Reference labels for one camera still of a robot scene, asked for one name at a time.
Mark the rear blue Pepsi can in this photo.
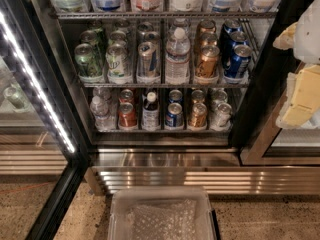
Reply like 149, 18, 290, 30
168, 89, 183, 104

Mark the upper wire shelf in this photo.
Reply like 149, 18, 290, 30
49, 11, 277, 20

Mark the front green soda can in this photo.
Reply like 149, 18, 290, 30
74, 43, 102, 78

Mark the clear plastic bin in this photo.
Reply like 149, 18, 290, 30
108, 186, 217, 240

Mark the red soda can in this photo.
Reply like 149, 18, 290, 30
119, 89, 135, 104
119, 102, 137, 127

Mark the front blue Pepsi can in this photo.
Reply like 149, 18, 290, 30
165, 103, 183, 127

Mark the gold can shelf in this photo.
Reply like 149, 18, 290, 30
194, 32, 218, 54
195, 45, 220, 78

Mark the blue can shelf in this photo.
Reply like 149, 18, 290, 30
224, 44, 252, 79
222, 31, 249, 68

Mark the blue pepsi can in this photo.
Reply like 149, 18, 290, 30
168, 89, 183, 104
165, 103, 183, 127

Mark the middle wire shelf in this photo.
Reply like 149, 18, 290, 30
82, 83, 249, 88

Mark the front silver blue can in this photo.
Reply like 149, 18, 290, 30
138, 42, 158, 78

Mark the middle shelf water bottle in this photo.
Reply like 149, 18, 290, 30
165, 28, 191, 84

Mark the bubble wrap sheet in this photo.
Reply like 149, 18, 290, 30
126, 199, 196, 240

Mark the green soda can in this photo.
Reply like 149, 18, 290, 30
80, 30, 105, 65
74, 43, 102, 78

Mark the dark drink bottle white cap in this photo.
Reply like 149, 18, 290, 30
142, 92, 160, 130

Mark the rear silver soda can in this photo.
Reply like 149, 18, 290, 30
210, 89, 228, 110

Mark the rear red soda can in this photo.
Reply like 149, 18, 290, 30
119, 89, 135, 104

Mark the front red soda can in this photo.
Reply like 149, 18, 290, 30
119, 102, 137, 127

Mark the front silver soda can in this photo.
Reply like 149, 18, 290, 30
211, 102, 232, 127

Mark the steel fridge base grille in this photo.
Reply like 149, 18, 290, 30
85, 148, 320, 195

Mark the wire shelf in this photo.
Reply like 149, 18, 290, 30
82, 83, 249, 88
49, 11, 277, 20

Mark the clear water bottle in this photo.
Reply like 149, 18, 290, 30
90, 96, 114, 131
93, 87, 116, 116

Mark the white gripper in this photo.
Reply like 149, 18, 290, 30
273, 0, 320, 129

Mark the front 7UP can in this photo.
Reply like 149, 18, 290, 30
106, 43, 131, 78

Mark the front gold can middle shelf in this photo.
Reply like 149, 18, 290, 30
195, 45, 220, 78

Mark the rear gold soda can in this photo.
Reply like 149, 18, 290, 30
191, 89, 205, 104

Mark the front blue can middle shelf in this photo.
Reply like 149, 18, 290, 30
224, 44, 252, 79

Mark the white LED light strip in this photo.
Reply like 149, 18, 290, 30
0, 12, 76, 153

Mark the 7up can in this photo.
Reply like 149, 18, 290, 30
108, 31, 127, 48
106, 43, 131, 78

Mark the glass fridge door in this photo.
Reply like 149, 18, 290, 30
0, 0, 88, 240

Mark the silver soda can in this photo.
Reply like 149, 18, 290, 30
210, 89, 228, 110
211, 102, 232, 127

